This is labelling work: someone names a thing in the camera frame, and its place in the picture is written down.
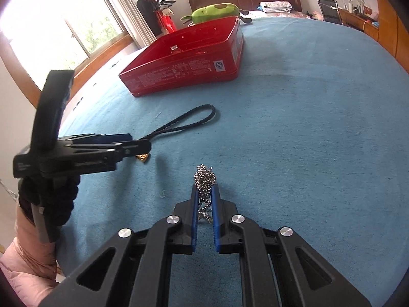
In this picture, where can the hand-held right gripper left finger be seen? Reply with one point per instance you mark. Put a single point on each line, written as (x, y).
(194, 211)

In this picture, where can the red bag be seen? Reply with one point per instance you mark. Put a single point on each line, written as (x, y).
(167, 22)

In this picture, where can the folded patterned blanket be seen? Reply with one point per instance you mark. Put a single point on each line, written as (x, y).
(274, 6)

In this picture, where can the coat rack with dark clothes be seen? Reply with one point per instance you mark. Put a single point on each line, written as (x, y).
(148, 9)

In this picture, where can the blue blanket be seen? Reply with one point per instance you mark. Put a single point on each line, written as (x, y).
(303, 134)

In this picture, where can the green plush toy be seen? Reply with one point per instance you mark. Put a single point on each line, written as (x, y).
(214, 12)

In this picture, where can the person's left hand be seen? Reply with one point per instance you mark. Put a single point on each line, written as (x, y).
(67, 198)

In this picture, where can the wooden wardrobe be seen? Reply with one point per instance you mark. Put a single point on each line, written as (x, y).
(396, 32)

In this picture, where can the wooden desk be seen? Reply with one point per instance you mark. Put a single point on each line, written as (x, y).
(354, 19)

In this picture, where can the light curtain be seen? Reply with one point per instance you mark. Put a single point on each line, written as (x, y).
(131, 9)

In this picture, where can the floral bedding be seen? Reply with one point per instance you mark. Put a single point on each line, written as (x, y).
(297, 14)

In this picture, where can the red tin box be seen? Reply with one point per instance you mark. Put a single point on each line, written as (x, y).
(179, 70)

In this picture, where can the person's left forearm pink sleeve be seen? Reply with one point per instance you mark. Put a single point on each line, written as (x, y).
(28, 255)

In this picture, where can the large wooden frame window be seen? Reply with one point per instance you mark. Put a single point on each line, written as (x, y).
(48, 22)

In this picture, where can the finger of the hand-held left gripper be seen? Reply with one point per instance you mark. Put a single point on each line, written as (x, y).
(118, 137)
(137, 148)

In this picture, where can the black office chair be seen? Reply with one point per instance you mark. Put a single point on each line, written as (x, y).
(329, 9)

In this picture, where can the pink plush toy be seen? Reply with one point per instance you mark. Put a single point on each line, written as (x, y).
(316, 16)

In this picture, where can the white bottle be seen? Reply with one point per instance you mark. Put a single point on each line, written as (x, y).
(350, 6)

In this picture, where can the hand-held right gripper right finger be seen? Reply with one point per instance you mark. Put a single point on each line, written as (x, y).
(215, 217)

